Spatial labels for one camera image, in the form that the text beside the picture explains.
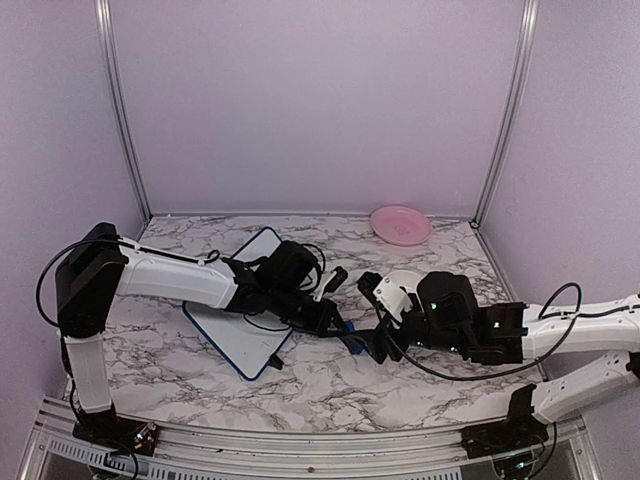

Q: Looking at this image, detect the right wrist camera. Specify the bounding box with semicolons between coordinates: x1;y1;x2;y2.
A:
357;272;416;323

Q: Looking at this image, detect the aluminium frame post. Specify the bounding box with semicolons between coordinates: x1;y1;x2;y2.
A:
94;0;153;223
472;0;540;229

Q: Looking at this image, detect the left aluminium frame post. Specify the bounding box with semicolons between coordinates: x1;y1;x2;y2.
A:
94;0;153;223

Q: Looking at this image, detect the orange and white bowl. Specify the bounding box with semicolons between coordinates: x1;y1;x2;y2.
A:
387;270;425;293

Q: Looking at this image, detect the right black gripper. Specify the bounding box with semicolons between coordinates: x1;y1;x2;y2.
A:
348;293;469;364

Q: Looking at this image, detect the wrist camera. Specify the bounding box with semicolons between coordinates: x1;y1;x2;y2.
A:
312;266;348;302
357;272;416;323

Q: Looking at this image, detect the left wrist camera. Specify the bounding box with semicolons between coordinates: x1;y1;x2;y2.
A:
312;266;348;302

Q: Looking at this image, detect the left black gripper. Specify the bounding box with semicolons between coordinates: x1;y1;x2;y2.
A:
269;283;350;338

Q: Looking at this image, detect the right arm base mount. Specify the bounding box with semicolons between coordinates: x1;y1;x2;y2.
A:
460;418;549;459

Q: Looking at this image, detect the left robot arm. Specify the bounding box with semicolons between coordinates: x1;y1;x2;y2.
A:
43;222;349;445

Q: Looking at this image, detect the small blue-framed whiteboard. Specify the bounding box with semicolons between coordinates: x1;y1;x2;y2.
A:
182;253;292;381

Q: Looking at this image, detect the pink plate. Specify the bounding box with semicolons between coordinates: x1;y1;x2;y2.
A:
370;206;433;247

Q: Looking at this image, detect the right aluminium frame post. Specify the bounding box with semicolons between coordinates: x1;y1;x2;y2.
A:
472;0;540;229

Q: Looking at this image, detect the front aluminium rail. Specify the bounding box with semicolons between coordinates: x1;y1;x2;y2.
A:
19;394;601;480

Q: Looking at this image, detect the blue whiteboard eraser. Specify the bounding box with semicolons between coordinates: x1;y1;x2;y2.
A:
340;321;365;355

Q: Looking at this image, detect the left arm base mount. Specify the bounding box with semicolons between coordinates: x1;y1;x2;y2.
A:
72;416;158;456

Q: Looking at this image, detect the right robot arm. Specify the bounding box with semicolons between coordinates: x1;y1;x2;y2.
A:
358;271;639;448

